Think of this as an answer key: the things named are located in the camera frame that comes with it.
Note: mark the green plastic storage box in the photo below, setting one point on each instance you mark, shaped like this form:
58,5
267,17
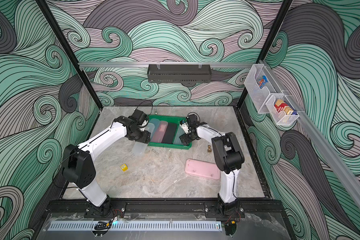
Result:
169,119

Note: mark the blue packet in bin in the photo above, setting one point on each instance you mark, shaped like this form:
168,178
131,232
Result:
261,82

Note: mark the pink lidded box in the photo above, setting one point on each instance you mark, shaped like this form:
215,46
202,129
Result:
202,169

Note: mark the aluminium wall rail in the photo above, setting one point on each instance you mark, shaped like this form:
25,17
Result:
124,64

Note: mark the red box in bin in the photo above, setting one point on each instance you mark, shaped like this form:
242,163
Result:
281,105

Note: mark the clear ribbed pencil case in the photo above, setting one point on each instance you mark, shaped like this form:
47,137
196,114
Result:
140,146

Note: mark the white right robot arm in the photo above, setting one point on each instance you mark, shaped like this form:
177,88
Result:
228,157

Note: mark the black wall shelf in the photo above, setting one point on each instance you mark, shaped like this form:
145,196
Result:
187,74

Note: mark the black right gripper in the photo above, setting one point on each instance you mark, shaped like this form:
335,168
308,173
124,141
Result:
185,138

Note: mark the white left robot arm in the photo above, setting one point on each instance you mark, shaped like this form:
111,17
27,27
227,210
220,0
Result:
78,160

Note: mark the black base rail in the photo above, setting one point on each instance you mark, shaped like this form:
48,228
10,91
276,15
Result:
208,207

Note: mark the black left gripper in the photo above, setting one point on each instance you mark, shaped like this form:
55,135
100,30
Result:
145,139

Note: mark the teal ribbed pencil case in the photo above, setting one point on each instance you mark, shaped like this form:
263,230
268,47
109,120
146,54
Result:
153,126

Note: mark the pink translucent pencil case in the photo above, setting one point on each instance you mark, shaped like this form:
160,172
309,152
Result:
160,132

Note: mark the yellow dice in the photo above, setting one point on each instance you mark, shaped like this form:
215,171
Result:
124,167

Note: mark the black pencil case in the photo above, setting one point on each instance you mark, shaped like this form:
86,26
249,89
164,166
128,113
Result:
170,133

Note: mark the white slotted cable duct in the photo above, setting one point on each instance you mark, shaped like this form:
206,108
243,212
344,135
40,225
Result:
144,226

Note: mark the clear wall bin near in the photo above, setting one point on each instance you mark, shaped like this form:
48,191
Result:
282,119

